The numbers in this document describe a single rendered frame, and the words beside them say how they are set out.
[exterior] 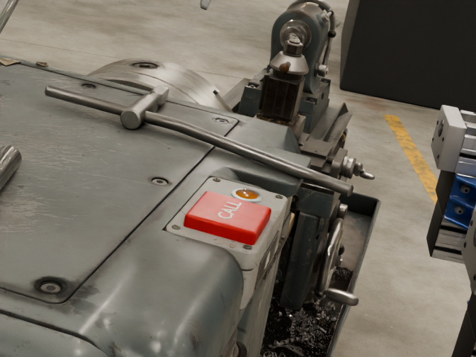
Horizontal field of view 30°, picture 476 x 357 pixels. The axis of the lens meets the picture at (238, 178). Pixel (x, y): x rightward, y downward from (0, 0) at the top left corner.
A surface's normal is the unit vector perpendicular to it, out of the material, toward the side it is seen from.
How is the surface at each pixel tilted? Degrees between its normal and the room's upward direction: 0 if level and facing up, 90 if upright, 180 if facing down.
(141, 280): 0
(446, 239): 90
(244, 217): 0
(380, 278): 0
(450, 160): 90
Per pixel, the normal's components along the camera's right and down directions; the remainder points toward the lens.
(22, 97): 0.18, -0.91
